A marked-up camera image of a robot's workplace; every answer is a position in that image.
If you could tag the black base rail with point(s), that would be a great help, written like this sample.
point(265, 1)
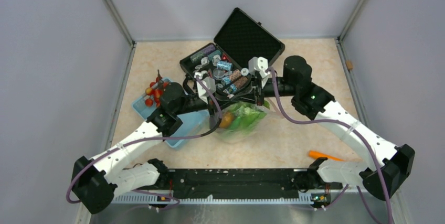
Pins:
point(247, 183)

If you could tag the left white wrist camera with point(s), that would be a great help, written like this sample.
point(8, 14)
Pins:
point(205, 85)

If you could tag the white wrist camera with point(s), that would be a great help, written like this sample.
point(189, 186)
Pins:
point(258, 65)
point(205, 85)

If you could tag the white single poker chip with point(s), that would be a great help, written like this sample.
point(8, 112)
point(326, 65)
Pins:
point(244, 71)

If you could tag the clear round dealer button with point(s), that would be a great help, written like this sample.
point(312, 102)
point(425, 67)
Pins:
point(218, 74)

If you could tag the clear zip top bag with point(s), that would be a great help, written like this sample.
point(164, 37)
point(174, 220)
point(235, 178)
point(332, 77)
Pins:
point(232, 137)

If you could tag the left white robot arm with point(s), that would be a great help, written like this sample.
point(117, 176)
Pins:
point(98, 180)

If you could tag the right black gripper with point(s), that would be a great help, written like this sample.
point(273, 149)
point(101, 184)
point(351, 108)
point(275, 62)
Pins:
point(259, 83)

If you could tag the red cherry tomato bunch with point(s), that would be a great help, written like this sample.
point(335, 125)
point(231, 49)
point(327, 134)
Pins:
point(155, 91)

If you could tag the green napa cabbage toy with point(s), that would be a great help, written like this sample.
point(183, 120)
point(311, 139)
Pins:
point(247, 116)

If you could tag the orange brown fruit toy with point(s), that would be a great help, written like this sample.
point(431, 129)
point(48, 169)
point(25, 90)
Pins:
point(227, 119)

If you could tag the white cable duct strip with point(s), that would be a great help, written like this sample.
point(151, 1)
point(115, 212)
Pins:
point(138, 198)

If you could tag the black poker chip case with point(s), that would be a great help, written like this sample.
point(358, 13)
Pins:
point(240, 39)

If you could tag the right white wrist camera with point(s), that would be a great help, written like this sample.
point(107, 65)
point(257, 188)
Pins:
point(258, 65)

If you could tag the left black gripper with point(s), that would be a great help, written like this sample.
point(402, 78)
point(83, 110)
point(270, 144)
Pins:
point(208, 105)

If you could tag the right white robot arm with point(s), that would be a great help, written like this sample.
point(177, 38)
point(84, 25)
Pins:
point(384, 166)

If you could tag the orange marker pen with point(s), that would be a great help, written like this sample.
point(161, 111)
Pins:
point(316, 155)

